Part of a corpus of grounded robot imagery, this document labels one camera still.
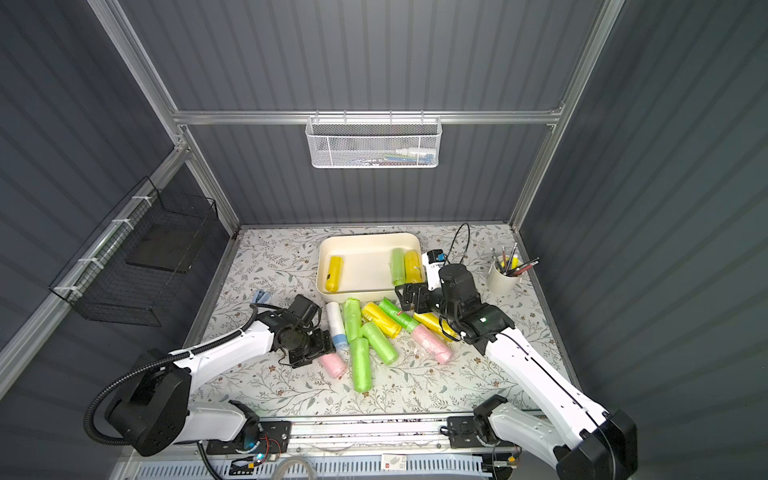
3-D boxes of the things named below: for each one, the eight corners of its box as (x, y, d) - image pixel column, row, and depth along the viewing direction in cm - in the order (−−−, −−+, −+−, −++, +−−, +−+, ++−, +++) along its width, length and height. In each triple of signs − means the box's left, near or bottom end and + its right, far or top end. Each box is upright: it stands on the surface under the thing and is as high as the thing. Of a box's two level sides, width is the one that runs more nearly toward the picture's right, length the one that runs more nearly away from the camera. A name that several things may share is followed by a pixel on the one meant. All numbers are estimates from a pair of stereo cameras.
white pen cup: (488, 296, 102) (498, 276, 92) (483, 275, 107) (491, 254, 98) (514, 296, 102) (527, 276, 92) (508, 275, 107) (519, 254, 98)
